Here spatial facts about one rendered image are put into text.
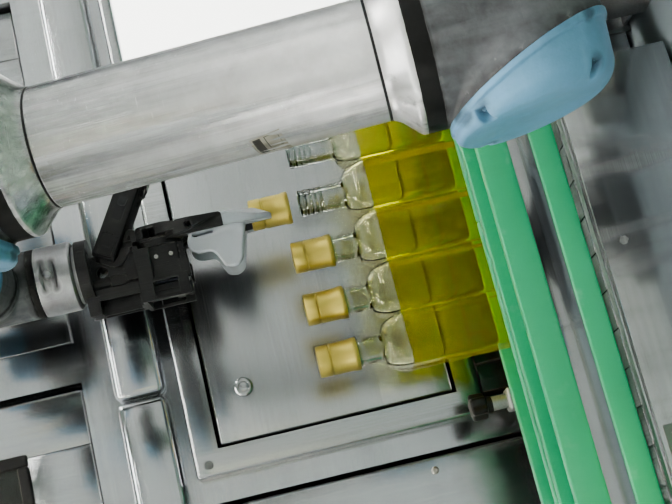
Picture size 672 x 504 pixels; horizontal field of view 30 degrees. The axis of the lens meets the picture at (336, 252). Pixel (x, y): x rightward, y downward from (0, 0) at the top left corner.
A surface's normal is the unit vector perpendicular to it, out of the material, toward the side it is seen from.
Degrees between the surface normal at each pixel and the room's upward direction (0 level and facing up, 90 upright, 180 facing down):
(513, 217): 90
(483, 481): 90
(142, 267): 90
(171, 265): 90
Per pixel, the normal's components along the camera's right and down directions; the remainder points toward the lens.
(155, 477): 0.01, -0.25
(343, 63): -0.04, 0.07
